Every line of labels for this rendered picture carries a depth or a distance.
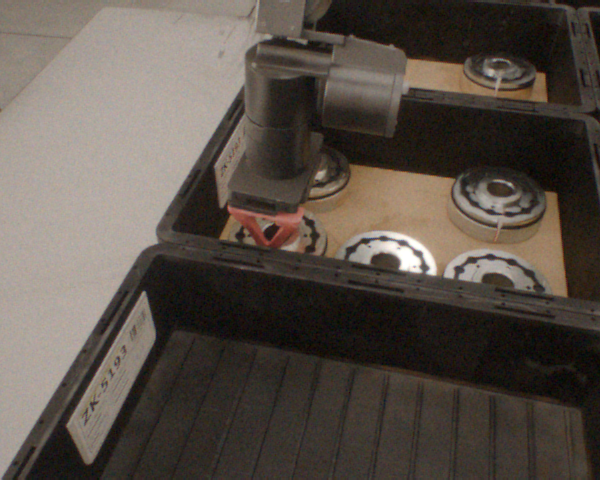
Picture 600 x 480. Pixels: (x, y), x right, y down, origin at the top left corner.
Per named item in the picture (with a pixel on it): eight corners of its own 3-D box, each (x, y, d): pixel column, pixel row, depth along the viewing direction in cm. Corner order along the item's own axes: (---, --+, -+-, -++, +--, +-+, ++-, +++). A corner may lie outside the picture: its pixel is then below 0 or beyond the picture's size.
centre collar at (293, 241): (247, 248, 62) (246, 244, 62) (261, 216, 65) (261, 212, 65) (294, 257, 61) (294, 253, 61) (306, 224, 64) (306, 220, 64)
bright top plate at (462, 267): (433, 315, 56) (434, 311, 56) (451, 243, 63) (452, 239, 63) (548, 344, 54) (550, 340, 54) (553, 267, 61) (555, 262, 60)
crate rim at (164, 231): (152, 258, 55) (147, 238, 53) (249, 91, 76) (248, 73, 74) (630, 342, 48) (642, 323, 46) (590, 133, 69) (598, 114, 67)
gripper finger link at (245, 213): (312, 225, 64) (319, 155, 57) (295, 275, 60) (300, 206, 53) (250, 211, 65) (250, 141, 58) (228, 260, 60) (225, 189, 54)
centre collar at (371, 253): (353, 277, 59) (354, 272, 59) (366, 244, 63) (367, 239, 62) (404, 290, 58) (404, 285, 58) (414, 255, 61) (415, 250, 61)
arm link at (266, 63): (254, 22, 50) (235, 58, 46) (338, 35, 49) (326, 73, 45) (254, 95, 55) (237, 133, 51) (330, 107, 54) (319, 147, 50)
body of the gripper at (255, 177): (323, 149, 60) (329, 83, 55) (296, 219, 53) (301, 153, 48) (259, 136, 61) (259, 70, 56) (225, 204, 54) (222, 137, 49)
